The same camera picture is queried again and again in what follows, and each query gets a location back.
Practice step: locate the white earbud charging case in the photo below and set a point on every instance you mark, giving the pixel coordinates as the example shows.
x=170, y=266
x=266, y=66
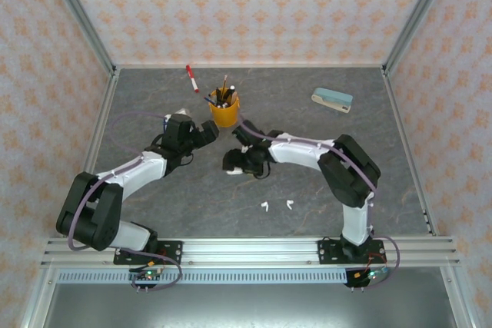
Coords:
x=233, y=171

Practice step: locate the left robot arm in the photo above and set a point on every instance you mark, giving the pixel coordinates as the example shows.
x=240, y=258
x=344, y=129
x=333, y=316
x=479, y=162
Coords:
x=134, y=174

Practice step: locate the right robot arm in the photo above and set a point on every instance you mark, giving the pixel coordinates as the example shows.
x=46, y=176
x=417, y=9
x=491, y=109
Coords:
x=300, y=151

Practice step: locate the blue whiteboard marker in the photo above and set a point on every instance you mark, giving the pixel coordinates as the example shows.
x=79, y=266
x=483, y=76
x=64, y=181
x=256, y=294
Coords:
x=164, y=123

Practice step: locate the blue pen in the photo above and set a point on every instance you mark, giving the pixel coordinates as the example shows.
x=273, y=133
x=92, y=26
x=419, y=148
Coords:
x=209, y=100

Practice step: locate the yellow pen cup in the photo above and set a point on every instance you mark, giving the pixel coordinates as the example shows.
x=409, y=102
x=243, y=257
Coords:
x=225, y=114

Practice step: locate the red whiteboard marker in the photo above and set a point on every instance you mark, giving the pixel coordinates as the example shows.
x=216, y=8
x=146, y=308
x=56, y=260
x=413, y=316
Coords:
x=192, y=78

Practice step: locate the black pen with white cap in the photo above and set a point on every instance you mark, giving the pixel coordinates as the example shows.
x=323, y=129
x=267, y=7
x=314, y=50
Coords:
x=231, y=91

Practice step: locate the wooden pencil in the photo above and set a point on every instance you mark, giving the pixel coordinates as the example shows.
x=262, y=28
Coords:
x=225, y=83

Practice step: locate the teal and beige stapler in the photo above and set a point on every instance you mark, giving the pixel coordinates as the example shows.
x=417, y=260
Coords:
x=332, y=100

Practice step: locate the grey metal panel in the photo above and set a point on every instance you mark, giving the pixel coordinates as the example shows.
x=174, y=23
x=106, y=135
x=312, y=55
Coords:
x=246, y=305

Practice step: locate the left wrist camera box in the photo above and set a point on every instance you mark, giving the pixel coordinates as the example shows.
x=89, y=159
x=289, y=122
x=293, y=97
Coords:
x=180, y=113

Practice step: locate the aluminium table side rail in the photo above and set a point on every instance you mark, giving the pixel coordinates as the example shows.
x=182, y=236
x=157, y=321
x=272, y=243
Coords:
x=107, y=105
x=397, y=113

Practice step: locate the aluminium mounting rail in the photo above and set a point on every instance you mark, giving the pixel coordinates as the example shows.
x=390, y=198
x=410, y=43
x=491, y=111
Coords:
x=250, y=253

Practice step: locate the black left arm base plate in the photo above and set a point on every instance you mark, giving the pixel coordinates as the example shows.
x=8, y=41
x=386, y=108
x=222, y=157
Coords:
x=173, y=251

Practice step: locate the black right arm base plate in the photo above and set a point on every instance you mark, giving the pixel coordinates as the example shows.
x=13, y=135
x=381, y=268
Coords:
x=326, y=255

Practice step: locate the aluminium frame post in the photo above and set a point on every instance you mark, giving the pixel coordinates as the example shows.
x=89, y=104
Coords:
x=418, y=13
x=78, y=13

